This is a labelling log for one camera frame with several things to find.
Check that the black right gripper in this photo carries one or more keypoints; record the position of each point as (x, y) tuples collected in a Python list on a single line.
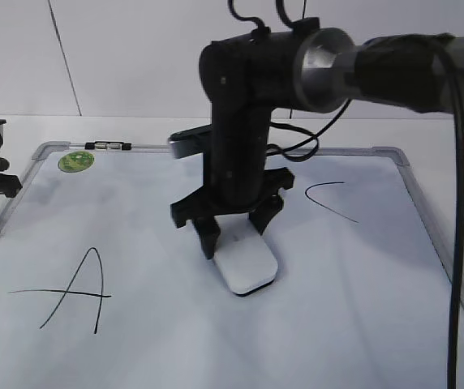
[(245, 79)]

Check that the black silver hanging clip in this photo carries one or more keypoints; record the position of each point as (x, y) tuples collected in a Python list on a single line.
[(108, 145)]

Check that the round green magnet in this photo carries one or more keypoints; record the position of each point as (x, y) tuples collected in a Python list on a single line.
[(75, 162)]

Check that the white board eraser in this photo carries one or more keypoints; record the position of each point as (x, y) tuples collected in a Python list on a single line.
[(245, 261)]

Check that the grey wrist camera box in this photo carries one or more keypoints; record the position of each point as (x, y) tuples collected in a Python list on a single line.
[(190, 142)]

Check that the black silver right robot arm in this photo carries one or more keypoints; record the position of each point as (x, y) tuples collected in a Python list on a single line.
[(321, 70)]

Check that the white board with grey frame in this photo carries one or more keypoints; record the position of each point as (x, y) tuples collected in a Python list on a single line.
[(99, 289)]

